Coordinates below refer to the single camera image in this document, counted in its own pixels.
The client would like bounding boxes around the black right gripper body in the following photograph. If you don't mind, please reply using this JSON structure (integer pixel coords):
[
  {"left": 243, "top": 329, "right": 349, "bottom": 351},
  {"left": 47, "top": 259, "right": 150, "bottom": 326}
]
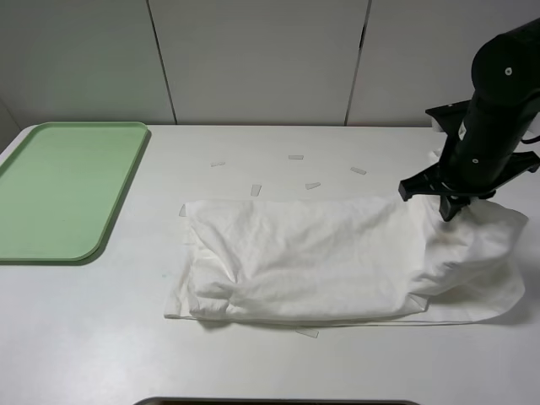
[{"left": 398, "top": 151, "right": 539, "bottom": 201}]

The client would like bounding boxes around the clear tape piece near front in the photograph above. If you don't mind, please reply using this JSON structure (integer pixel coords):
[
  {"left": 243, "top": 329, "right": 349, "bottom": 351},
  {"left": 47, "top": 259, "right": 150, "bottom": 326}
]
[{"left": 295, "top": 327, "right": 319, "bottom": 339}]

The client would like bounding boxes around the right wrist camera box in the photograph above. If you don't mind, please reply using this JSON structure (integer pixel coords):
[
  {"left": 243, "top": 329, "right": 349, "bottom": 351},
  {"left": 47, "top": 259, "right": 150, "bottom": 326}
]
[{"left": 425, "top": 100, "right": 470, "bottom": 135}]

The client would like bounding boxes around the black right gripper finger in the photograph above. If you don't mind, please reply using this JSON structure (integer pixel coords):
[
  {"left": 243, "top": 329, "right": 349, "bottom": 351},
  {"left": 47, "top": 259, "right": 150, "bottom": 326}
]
[{"left": 439, "top": 196, "right": 471, "bottom": 222}]

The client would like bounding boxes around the clear tape piece middle left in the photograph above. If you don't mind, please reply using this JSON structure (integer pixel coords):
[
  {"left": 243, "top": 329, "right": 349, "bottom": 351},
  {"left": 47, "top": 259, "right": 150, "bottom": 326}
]
[{"left": 251, "top": 184, "right": 262, "bottom": 197}]

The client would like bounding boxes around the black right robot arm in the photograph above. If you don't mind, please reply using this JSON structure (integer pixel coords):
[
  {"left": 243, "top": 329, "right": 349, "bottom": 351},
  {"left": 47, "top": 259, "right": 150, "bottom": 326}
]
[{"left": 398, "top": 20, "right": 539, "bottom": 221}]

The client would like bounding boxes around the green plastic tray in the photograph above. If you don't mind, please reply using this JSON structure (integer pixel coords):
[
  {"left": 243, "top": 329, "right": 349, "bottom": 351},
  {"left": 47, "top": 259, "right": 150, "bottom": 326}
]
[{"left": 1, "top": 122, "right": 149, "bottom": 264}]

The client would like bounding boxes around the clear tape piece middle right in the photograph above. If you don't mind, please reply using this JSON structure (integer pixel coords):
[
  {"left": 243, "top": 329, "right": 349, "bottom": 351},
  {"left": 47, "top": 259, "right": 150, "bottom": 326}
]
[{"left": 305, "top": 182, "right": 321, "bottom": 190}]

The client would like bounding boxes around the clear tape piece far right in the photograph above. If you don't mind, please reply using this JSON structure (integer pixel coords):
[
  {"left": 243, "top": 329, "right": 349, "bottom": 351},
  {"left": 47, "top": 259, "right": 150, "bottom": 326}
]
[{"left": 350, "top": 167, "right": 367, "bottom": 175}]

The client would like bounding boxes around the white short sleeve t-shirt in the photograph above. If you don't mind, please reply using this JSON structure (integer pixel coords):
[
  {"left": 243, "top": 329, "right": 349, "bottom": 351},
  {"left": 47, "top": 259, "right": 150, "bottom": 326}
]
[{"left": 165, "top": 197, "right": 527, "bottom": 327}]

